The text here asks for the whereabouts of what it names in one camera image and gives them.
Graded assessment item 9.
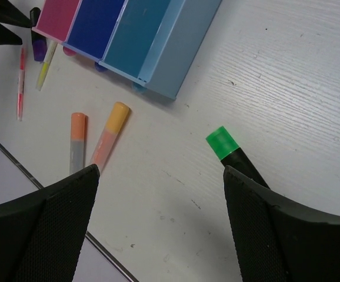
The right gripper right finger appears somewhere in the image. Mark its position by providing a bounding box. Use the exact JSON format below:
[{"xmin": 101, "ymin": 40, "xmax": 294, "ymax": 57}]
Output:
[{"xmin": 224, "ymin": 166, "xmax": 340, "ymax": 281}]

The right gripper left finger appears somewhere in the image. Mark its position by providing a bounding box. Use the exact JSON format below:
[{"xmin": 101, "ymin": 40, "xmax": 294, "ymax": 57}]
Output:
[{"xmin": 0, "ymin": 164, "xmax": 100, "ymax": 281}]

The purple cap black highlighter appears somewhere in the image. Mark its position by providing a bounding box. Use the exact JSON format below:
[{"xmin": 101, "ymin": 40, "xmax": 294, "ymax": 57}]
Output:
[{"xmin": 30, "ymin": 7, "xmax": 47, "ymax": 62}]

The green cap black highlighter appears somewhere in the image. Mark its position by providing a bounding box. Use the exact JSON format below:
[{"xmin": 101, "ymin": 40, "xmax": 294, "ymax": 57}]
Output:
[{"xmin": 206, "ymin": 126, "xmax": 269, "ymax": 188}]

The pink drawer box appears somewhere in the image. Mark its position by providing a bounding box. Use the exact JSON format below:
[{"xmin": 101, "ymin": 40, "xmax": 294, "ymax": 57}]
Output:
[{"xmin": 32, "ymin": 0, "xmax": 81, "ymax": 43}]

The yellow gel pen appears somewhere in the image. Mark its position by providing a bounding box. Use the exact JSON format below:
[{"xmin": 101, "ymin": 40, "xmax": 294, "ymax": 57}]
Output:
[{"xmin": 36, "ymin": 41, "xmax": 58, "ymax": 91}]

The pink gel pen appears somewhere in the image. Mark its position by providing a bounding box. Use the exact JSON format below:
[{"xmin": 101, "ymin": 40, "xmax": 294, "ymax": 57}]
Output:
[{"xmin": 16, "ymin": 47, "xmax": 25, "ymax": 121}]

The dark blue drawer box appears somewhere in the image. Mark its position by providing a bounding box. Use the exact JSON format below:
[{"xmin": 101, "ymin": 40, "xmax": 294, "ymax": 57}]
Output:
[{"xmin": 63, "ymin": 0, "xmax": 128, "ymax": 63}]

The orange cap grey marker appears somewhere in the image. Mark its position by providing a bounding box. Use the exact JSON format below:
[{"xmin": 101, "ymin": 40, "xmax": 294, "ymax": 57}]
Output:
[{"xmin": 69, "ymin": 112, "xmax": 87, "ymax": 174}]

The yellow cap orange marker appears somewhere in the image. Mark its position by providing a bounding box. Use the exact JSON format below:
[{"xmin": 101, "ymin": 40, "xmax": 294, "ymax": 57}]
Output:
[{"xmin": 90, "ymin": 102, "xmax": 131, "ymax": 172}]

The light blue drawer box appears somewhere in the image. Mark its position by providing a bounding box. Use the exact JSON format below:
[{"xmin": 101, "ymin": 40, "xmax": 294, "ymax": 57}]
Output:
[{"xmin": 100, "ymin": 0, "xmax": 220, "ymax": 99}]

